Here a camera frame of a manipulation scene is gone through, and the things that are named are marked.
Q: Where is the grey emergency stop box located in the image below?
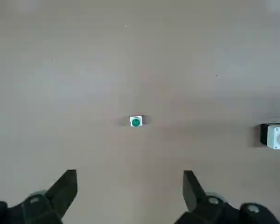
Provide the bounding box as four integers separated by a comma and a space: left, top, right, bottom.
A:
260, 123, 280, 150

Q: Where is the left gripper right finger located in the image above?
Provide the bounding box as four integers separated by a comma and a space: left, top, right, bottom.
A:
174, 170, 280, 224

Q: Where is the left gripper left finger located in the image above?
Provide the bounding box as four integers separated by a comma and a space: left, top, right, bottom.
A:
0, 169, 78, 224

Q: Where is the green button switch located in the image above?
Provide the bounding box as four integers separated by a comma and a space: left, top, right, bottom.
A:
129, 115, 143, 128

